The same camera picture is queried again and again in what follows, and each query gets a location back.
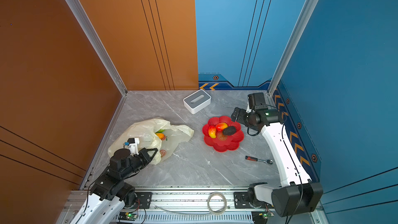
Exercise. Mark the cream plastic bag orange prints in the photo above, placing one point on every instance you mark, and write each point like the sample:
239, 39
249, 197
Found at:
145, 131

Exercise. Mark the right green circuit board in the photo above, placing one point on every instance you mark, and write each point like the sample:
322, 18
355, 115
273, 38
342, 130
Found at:
262, 217

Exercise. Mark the left green circuit board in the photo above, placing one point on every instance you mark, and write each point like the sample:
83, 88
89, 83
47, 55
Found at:
127, 216

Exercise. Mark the red orange peach fruit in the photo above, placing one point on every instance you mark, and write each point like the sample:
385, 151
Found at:
221, 126

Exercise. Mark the red black ratchet wrench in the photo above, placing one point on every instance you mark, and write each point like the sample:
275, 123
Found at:
258, 159

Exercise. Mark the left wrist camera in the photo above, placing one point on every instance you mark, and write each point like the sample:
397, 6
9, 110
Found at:
132, 145

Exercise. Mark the aluminium rail frame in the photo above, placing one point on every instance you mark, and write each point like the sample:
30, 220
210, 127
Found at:
187, 205

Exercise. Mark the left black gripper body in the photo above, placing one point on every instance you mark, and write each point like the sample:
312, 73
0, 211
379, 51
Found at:
136, 165

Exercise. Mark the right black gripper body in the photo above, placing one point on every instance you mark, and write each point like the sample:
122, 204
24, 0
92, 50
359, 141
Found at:
244, 117

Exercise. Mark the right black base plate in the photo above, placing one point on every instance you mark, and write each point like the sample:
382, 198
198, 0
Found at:
243, 200

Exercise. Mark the coiled clear tube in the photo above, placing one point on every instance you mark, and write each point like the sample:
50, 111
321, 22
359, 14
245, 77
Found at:
217, 203

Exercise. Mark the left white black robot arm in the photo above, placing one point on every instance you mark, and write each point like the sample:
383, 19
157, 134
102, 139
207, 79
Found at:
109, 193

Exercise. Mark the green circuit board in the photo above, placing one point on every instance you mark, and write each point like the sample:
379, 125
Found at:
262, 217
127, 216

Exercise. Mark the white grey tissue box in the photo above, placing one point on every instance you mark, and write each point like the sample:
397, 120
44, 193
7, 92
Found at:
197, 101

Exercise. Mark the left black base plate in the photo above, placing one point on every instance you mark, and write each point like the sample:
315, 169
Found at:
144, 199

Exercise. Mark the red flower-shaped plate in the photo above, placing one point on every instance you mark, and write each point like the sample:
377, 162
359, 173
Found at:
223, 143

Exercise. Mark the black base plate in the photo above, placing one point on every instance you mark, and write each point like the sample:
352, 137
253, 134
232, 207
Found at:
243, 200
144, 199

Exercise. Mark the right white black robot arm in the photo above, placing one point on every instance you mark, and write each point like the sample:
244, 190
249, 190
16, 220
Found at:
297, 193

